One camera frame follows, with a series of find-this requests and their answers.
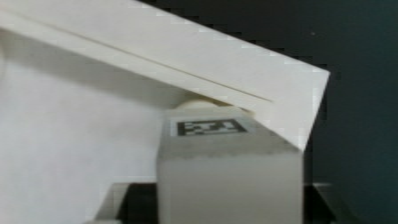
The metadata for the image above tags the white square tabletop part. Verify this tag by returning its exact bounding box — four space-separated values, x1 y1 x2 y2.
0 0 328 224

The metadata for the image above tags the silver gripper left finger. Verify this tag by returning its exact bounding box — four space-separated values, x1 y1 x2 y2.
83 183 158 224

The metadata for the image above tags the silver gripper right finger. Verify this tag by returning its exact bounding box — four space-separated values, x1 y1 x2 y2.
303 183 355 224

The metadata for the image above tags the white leg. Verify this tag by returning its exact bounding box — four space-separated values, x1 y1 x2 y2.
156 106 303 224

